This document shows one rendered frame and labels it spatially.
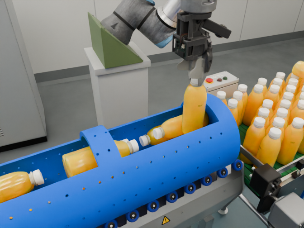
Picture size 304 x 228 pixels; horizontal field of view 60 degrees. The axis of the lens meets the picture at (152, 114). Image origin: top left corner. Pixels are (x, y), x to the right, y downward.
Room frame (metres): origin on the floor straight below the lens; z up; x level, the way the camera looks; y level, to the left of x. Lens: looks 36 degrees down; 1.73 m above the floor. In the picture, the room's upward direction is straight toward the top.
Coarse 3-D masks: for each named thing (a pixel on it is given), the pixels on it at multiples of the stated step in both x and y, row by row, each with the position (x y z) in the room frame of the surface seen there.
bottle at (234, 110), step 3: (228, 105) 0.93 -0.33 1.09; (228, 108) 0.93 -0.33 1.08; (231, 108) 0.92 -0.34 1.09; (234, 108) 0.92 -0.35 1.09; (231, 111) 0.91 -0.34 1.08; (234, 111) 0.91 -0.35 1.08; (237, 111) 0.92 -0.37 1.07; (234, 114) 0.90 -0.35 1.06; (237, 114) 0.91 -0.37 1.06; (234, 117) 0.90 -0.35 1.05; (237, 117) 0.91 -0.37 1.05
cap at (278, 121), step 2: (276, 118) 0.81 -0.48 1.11; (278, 118) 0.81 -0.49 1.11; (280, 118) 0.81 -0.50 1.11; (274, 120) 0.80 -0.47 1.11; (276, 120) 0.80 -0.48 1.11; (278, 120) 0.80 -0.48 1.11; (280, 120) 0.80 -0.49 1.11; (282, 120) 0.80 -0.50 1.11; (284, 120) 0.80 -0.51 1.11; (274, 122) 0.80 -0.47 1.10; (276, 122) 0.79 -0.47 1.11; (278, 122) 0.79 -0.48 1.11; (280, 122) 0.79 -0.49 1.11; (282, 122) 0.79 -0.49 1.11; (284, 122) 0.79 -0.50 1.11; (276, 124) 0.79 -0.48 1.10; (278, 124) 0.79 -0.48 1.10; (280, 124) 0.78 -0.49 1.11; (282, 124) 0.78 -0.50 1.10; (278, 126) 0.79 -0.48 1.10; (280, 126) 0.78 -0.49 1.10
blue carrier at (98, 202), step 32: (96, 128) 0.61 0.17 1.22; (128, 128) 0.75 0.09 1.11; (224, 128) 0.66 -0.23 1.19; (32, 160) 0.59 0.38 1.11; (96, 160) 0.49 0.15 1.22; (128, 160) 0.51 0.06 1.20; (160, 160) 0.53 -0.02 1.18; (192, 160) 0.56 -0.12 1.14; (224, 160) 0.62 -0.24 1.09; (32, 192) 0.40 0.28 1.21; (64, 192) 0.41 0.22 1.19; (96, 192) 0.43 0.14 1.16; (128, 192) 0.45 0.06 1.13; (160, 192) 0.50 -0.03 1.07; (0, 224) 0.33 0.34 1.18; (32, 224) 0.35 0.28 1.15; (64, 224) 0.37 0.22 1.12; (96, 224) 0.41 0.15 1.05
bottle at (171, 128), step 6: (204, 114) 0.79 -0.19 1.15; (168, 120) 0.75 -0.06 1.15; (174, 120) 0.74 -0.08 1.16; (180, 120) 0.74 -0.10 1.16; (204, 120) 0.77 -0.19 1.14; (162, 126) 0.73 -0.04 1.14; (168, 126) 0.72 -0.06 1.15; (174, 126) 0.72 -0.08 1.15; (180, 126) 0.73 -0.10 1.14; (204, 126) 0.77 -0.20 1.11; (162, 132) 0.71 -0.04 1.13; (168, 132) 0.71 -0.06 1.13; (174, 132) 0.71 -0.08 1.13; (180, 132) 0.72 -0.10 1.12
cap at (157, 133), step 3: (153, 129) 0.72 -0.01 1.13; (156, 129) 0.71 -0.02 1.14; (159, 129) 0.71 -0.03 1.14; (153, 132) 0.72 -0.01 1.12; (156, 132) 0.70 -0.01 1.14; (159, 132) 0.70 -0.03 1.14; (156, 135) 0.70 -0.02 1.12; (159, 135) 0.70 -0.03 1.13; (156, 138) 0.70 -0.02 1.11; (159, 138) 0.70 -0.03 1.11
